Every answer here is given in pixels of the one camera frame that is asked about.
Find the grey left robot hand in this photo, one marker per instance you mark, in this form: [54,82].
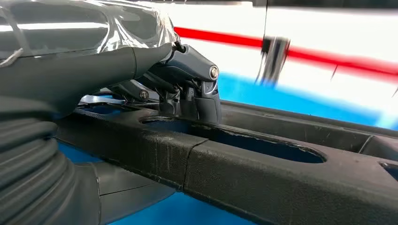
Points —
[77,71]

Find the clear plastic film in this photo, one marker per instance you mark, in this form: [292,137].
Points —
[130,24]

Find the white vehicle body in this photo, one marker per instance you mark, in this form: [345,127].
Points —
[311,28]

